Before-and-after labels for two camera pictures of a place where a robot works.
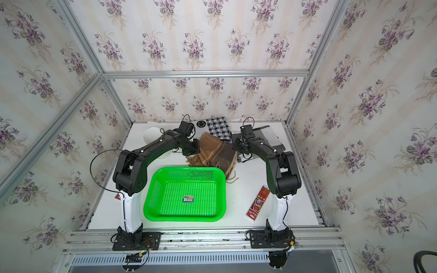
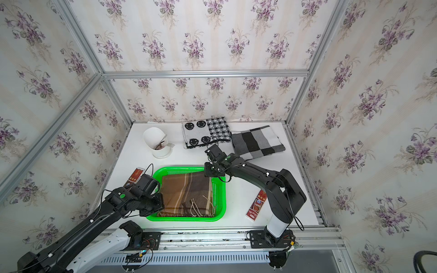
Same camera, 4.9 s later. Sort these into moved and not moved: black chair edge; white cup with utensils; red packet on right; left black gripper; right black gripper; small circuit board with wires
Moved: left black gripper; right black gripper
Not moved: red packet on right; white cup with utensils; small circuit board with wires; black chair edge
